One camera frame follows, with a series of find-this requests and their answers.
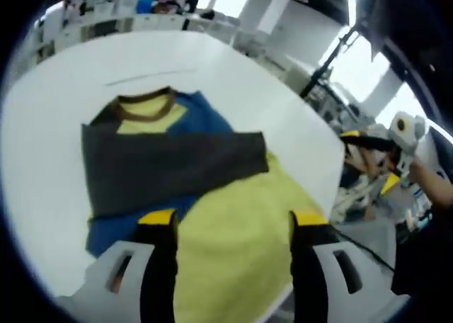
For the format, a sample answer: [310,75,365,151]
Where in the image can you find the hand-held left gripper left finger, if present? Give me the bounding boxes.
[58,208,180,323]

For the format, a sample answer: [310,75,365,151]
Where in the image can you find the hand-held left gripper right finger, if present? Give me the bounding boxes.
[289,210,408,323]

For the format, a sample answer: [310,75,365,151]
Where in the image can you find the yellow garment grey blue sleeves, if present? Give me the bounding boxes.
[80,85,328,323]

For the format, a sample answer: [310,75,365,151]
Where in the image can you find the person's right hand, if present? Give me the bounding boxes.
[408,160,435,193]

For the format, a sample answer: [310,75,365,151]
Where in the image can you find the person's dark clothing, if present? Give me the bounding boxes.
[391,195,453,299]

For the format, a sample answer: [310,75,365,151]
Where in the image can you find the black slanted pole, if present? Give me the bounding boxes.
[300,28,359,101]

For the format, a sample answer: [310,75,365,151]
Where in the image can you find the white square pillar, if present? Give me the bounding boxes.
[236,0,295,41]

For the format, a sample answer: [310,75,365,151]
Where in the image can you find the long white counter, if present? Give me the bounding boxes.
[35,13,242,52]

